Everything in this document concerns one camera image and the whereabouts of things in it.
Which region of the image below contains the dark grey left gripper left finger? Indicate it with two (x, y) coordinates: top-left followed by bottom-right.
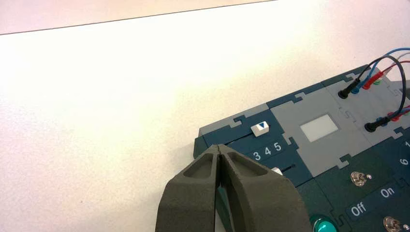
(155, 144), (220, 232)

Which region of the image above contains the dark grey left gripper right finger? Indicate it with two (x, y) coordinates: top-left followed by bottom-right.
(220, 144), (313, 232)

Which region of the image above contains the dark teal and grey task board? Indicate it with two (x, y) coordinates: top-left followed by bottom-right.
(193, 64), (410, 232)

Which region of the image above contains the green round push button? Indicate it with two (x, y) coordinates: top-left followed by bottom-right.
(309, 214), (338, 232)

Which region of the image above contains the white slider knob with blue triangle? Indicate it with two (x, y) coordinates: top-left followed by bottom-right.
(250, 121), (270, 138)

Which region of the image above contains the white rectangular screen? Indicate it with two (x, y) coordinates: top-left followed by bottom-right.
(299, 114), (339, 143)

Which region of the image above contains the silver metal toggle switch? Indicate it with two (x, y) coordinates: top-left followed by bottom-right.
(350, 171), (373, 188)
(383, 216), (409, 232)

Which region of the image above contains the black jumper cable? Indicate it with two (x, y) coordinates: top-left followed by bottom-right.
(337, 55), (408, 133)

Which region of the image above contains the red jumper cable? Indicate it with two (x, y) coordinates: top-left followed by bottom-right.
(363, 60), (410, 123)

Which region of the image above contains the white jumper cable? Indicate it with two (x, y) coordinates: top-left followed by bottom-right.
(375, 52), (410, 87)

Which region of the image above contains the blue jumper cable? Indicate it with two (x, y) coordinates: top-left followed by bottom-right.
(351, 47), (410, 128)

